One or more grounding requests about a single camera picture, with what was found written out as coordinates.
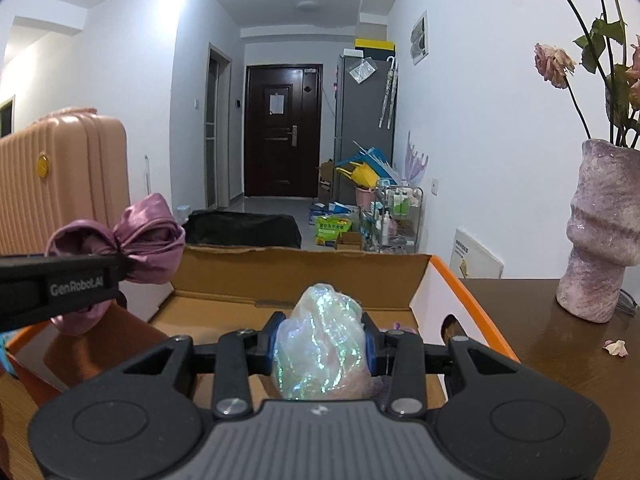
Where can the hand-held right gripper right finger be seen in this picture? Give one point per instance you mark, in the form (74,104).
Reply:
(368,347)

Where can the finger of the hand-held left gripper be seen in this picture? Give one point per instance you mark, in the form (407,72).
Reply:
(107,264)

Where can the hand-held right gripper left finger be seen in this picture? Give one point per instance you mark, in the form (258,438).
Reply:
(276,342)

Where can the iridescent sheer scrunchie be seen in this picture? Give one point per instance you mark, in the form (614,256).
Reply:
(320,340)

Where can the purple satin scrunchie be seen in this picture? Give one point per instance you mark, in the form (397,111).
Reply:
(150,240)

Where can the orange white cardboard box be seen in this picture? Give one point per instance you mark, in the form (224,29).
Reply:
(300,272)

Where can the pink ribbed suitcase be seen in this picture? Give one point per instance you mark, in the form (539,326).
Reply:
(75,185)

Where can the small open cardboard box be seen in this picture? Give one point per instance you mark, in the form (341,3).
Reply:
(350,241)

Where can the black bag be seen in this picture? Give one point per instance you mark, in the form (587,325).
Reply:
(245,230)

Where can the white spray bottle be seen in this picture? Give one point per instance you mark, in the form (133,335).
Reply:
(386,227)

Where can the green printed bag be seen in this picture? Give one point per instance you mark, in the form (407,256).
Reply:
(332,230)

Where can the blue white box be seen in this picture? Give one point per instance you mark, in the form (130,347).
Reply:
(327,212)

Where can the white board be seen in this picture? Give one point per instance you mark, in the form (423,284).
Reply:
(477,255)

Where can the white green bottle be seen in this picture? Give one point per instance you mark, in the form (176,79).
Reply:
(405,205)
(397,204)

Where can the pink bucket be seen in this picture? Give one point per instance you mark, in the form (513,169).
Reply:
(365,197)

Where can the pink plastic wrapped packet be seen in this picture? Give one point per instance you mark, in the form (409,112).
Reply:
(70,112)

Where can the grey framed glass door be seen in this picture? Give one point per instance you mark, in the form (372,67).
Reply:
(217,135)

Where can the brown cardboard carton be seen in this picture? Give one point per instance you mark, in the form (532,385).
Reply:
(326,180)

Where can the yellow plastic stool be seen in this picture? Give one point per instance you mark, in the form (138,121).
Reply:
(360,175)

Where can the dark wooden side door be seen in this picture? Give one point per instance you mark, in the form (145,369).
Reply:
(6,115)

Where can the dark brown entrance door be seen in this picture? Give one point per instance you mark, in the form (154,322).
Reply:
(282,160)

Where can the grey refrigerator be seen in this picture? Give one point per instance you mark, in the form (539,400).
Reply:
(360,120)

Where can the white paper notice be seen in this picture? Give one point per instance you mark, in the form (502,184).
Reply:
(277,104)

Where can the fallen pink petal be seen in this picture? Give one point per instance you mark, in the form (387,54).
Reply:
(616,347)

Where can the clear folded umbrella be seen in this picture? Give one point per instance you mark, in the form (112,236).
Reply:
(389,95)

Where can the purple textured vase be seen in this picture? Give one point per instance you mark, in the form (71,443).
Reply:
(600,230)

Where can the clear plastic bag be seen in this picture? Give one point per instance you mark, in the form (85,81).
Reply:
(362,71)

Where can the yellow black box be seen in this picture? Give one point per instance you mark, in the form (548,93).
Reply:
(375,46)

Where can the round ceiling lamp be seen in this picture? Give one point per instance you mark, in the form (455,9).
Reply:
(308,6)

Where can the white wall outlet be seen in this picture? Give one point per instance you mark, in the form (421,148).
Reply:
(435,187)

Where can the blue folded frame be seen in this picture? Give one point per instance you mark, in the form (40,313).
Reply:
(377,157)

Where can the purple wall decoration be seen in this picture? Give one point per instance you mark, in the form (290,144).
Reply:
(415,162)

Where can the white wall electrical panel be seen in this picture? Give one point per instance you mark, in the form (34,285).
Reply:
(419,37)

